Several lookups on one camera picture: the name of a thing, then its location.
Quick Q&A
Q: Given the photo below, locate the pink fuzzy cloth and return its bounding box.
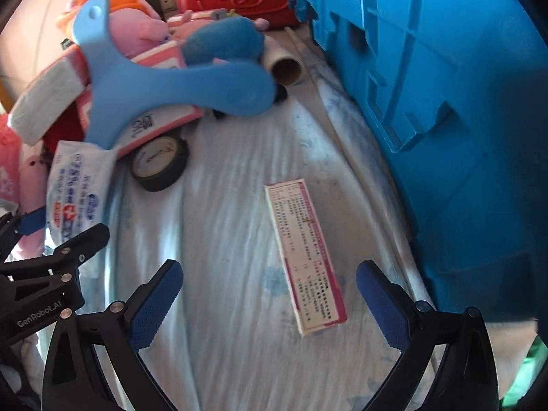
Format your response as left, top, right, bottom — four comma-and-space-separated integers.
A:
0, 113, 22, 206

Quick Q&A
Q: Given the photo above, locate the pink plush with orange hat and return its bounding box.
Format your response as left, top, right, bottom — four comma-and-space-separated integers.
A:
55, 0, 170, 56

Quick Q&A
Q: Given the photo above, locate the dark brown strap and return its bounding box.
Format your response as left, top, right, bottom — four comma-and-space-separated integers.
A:
139, 0, 178, 15

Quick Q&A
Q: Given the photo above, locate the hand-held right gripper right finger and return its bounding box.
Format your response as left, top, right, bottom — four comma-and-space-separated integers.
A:
355, 260, 501, 411

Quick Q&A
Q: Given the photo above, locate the pink pig plush toy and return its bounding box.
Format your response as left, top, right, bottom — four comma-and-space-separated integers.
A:
17, 141, 54, 258

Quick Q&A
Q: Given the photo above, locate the blue plastic crate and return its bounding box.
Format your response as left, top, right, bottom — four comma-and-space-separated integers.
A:
283, 0, 544, 322

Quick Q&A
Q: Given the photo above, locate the blue white wet wipes packet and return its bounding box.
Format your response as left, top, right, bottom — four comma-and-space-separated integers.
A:
45, 140, 118, 249

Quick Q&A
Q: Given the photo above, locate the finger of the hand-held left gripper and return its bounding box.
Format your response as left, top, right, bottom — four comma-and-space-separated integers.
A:
0, 206, 46, 262
0, 223, 111, 292

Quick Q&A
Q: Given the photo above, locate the green cloth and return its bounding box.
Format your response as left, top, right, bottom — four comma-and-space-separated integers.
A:
503, 336, 548, 409

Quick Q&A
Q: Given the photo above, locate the light blue forked toy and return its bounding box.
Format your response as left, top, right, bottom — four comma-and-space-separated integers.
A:
71, 0, 277, 150

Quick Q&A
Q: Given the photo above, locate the large pink tissue pack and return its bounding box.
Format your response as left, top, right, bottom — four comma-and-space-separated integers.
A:
75, 90, 206, 159

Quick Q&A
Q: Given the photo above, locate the white wrapped desktop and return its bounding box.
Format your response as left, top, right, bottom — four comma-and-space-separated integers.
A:
26, 21, 540, 411

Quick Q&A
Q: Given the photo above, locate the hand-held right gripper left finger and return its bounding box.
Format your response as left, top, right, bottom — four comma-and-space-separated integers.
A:
41, 259, 189, 411

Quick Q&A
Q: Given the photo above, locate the black tape roll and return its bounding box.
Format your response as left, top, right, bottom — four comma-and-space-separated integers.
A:
130, 136, 190, 192

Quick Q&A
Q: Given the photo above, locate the pink white medicine box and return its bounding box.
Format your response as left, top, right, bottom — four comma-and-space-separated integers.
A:
263, 177, 347, 337

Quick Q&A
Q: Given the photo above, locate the cardboard tube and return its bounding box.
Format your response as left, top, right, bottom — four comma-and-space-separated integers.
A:
261, 36, 304, 86

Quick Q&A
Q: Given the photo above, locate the dark blue plush toy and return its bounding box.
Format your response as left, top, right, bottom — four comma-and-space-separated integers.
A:
182, 16, 265, 67

